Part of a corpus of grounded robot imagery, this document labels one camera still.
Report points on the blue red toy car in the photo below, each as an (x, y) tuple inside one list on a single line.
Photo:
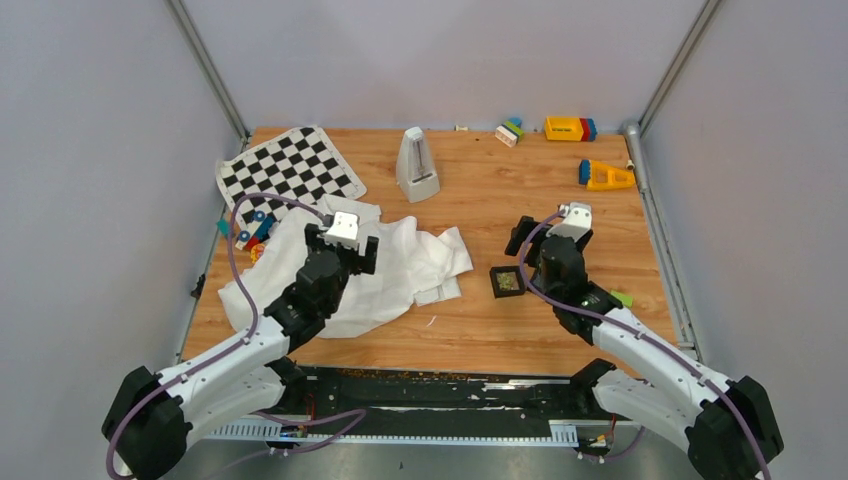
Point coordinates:
[(256, 232)]

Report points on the white button-up shirt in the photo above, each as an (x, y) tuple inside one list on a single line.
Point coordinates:
[(413, 267)]

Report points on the yellow orange round toy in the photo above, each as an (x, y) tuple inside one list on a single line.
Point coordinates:
[(256, 252)]

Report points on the teal small block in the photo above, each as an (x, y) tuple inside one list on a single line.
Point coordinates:
[(224, 228)]

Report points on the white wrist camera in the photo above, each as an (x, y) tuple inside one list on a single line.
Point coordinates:
[(575, 221), (341, 229)]

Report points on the gold leaf brooch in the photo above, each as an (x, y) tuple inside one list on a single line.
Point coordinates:
[(508, 281)]

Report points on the yellow red blue block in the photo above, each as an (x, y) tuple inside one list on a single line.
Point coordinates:
[(570, 129)]

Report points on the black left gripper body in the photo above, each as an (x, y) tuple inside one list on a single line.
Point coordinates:
[(350, 260)]

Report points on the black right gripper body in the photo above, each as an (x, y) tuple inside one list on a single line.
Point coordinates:
[(579, 246)]

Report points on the grey metal corner pipe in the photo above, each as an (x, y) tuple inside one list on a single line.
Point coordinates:
[(633, 137)]

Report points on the yellow blue triangular toy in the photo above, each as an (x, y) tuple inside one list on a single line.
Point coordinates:
[(598, 176)]

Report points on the black white checkerboard mat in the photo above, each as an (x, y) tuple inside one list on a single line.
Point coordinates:
[(301, 164)]

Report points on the white metronome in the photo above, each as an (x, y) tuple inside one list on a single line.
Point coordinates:
[(416, 173)]

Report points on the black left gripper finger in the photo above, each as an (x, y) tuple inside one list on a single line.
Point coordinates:
[(314, 239), (369, 257)]

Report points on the black square frame box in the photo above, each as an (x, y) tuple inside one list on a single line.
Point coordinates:
[(496, 292)]

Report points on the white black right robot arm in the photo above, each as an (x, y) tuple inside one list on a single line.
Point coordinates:
[(726, 427)]

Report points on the white green blue blocks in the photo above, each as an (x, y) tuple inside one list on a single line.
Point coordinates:
[(510, 132)]

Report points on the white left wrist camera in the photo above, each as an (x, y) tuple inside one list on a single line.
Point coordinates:
[(341, 229)]

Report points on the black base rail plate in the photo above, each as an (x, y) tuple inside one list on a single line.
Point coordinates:
[(409, 403)]

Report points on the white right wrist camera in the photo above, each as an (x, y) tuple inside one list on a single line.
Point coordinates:
[(575, 221)]

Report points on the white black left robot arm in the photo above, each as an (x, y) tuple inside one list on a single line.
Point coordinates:
[(156, 417)]

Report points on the green block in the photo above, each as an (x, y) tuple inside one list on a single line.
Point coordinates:
[(625, 299)]

